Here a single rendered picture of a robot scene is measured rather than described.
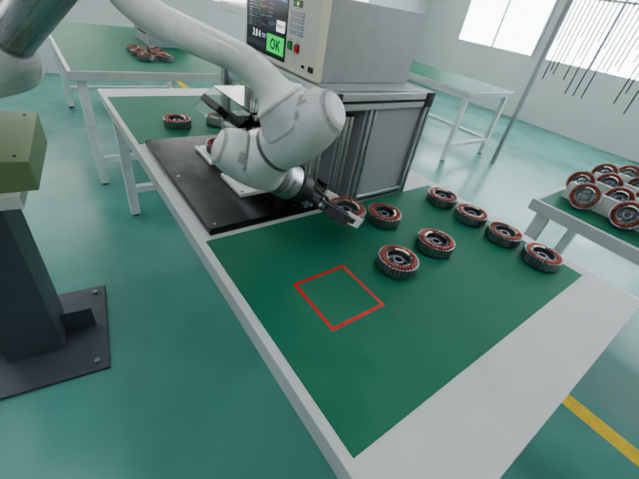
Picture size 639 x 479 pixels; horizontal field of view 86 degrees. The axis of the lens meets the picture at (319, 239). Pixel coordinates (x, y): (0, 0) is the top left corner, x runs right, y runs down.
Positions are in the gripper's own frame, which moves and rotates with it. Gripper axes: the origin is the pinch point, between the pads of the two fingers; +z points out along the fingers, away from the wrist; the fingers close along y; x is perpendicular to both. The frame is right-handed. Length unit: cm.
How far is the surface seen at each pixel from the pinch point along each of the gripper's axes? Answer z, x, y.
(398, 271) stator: 6.2, -2.2, 22.4
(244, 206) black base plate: -16.9, -17.7, -17.8
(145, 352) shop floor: -8, -102, -34
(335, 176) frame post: 2.3, 4.6, -14.6
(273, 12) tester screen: -26, 32, -49
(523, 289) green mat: 37, 13, 37
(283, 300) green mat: -18.4, -20.3, 19.7
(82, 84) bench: -50, -51, -186
